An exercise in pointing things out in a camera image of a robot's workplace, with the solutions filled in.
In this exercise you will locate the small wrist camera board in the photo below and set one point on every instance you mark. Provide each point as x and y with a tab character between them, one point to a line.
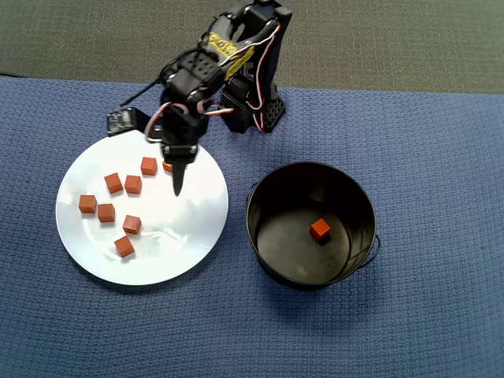
120	123

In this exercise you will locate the red cube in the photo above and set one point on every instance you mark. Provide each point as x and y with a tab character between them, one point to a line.
106	213
113	183
149	166
87	204
132	225
319	230
133	184
124	247
167	167

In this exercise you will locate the white round plate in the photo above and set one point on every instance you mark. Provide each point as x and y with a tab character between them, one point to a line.
165	244

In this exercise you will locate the blue waffle cloth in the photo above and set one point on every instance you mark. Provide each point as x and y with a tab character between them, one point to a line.
393	315

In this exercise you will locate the black metal bucket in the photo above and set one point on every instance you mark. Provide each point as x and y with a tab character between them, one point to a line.
283	252

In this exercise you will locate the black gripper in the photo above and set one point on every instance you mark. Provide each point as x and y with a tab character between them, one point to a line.
179	157

